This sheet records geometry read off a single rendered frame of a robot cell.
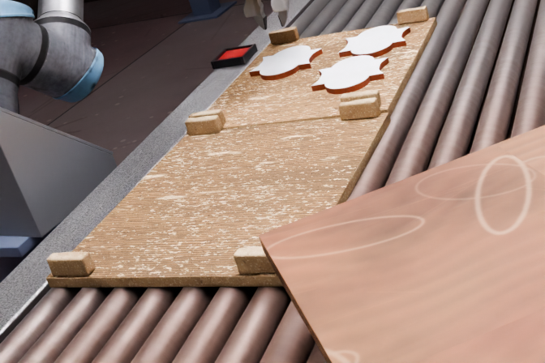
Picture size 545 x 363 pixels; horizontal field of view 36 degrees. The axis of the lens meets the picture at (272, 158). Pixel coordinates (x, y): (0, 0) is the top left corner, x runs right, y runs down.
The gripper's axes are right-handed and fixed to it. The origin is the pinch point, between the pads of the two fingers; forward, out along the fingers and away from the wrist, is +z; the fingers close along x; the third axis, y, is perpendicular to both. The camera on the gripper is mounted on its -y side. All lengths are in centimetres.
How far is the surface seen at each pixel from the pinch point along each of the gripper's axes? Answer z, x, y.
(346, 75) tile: 8.0, 15.7, 12.7
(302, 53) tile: 8.0, 2.6, -2.4
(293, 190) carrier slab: 9, 18, 49
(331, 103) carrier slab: 9.1, 15.2, 21.1
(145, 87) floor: 103, -212, -263
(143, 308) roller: 11, 7, 71
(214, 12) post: 101, -227, -402
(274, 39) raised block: 7.9, -7.1, -13.3
